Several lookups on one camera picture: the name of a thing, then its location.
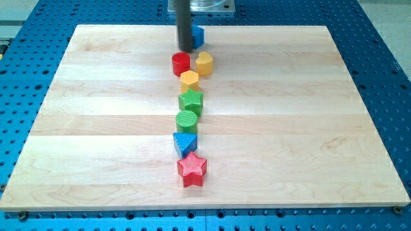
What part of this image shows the yellow heart block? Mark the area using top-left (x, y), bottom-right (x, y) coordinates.
top-left (196, 51), bottom-right (213, 76)

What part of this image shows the green cylinder block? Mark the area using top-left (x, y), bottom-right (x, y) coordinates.
top-left (175, 110), bottom-right (198, 133)

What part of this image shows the green star block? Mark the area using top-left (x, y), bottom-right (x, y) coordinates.
top-left (179, 89), bottom-right (204, 117)

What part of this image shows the blue triangle block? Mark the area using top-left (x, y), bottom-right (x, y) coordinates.
top-left (173, 132), bottom-right (198, 158)

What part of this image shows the yellow hexagon block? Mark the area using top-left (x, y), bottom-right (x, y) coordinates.
top-left (180, 71), bottom-right (200, 93)

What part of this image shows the red star block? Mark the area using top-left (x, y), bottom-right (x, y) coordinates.
top-left (177, 151), bottom-right (207, 187)

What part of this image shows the red cylinder block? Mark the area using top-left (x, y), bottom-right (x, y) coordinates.
top-left (171, 52), bottom-right (191, 77)

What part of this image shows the light wooden board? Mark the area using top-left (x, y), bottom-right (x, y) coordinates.
top-left (1, 25), bottom-right (410, 212)

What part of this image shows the blue cube block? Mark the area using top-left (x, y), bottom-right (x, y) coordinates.
top-left (191, 24), bottom-right (204, 49)

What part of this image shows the blue perforated metal table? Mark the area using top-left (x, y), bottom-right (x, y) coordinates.
top-left (1, 1), bottom-right (410, 230)

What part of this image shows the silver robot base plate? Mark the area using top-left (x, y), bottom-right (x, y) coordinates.
top-left (188, 0), bottom-right (236, 15)

